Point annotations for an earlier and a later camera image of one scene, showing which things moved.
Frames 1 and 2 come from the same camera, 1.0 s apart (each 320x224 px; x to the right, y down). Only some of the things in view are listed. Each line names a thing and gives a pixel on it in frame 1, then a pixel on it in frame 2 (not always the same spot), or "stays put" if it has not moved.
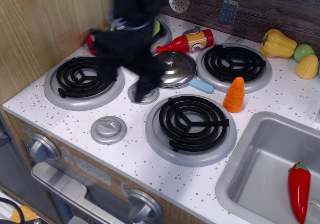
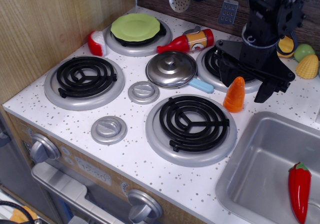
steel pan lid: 179,69 stays put
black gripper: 131,50 to 265,60
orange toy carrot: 233,100 stays put
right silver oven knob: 143,206 stays put
